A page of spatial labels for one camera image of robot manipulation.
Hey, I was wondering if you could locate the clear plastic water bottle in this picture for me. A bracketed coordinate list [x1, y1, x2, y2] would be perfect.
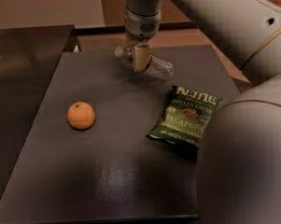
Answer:
[115, 46, 175, 80]

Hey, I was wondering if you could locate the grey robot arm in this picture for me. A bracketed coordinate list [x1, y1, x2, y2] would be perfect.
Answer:
[125, 0, 281, 224]

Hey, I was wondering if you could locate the orange ball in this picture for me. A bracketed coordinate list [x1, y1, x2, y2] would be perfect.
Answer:
[66, 102, 96, 131]

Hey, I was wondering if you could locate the green jalapeno chips bag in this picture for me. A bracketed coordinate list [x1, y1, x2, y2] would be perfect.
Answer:
[149, 85, 221, 151]

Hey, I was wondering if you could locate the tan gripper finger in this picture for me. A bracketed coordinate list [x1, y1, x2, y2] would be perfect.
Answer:
[133, 44, 151, 72]

